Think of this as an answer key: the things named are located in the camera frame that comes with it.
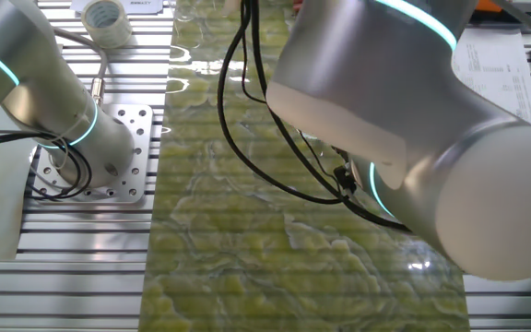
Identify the silver black wrist connector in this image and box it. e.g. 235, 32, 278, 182
332, 159, 360, 198

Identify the green marble pattern mat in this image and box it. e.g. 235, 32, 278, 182
137, 0, 472, 332

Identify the white tape roll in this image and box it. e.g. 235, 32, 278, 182
80, 0, 134, 50

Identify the printed paper sheet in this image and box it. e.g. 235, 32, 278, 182
451, 26, 531, 129

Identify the orange box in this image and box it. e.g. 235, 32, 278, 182
474, 0, 505, 13

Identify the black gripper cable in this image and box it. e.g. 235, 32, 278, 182
216, 0, 412, 233

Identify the black base cable bundle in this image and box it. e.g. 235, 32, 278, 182
0, 128, 95, 202

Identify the grey hose with metal connector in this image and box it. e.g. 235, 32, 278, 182
51, 27, 110, 106

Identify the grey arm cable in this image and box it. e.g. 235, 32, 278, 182
490, 0, 531, 48

